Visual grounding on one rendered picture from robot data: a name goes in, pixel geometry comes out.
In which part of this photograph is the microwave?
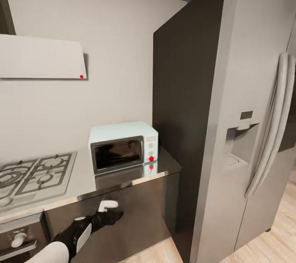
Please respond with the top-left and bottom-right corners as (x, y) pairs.
(88, 121), (158, 175)

